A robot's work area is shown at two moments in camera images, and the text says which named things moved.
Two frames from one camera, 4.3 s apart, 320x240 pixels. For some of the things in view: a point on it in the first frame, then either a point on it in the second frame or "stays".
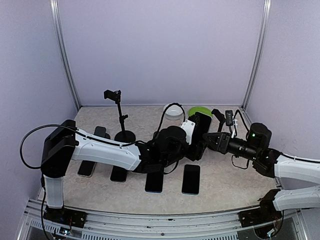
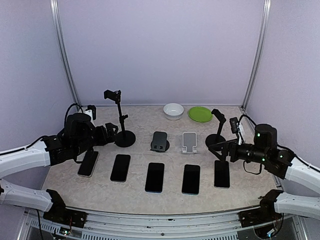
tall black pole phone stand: x=122 y=135 stays
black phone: x=203 y=122 -> x=221 y=174
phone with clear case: x=87 y=168 stays
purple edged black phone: x=118 y=174 stays
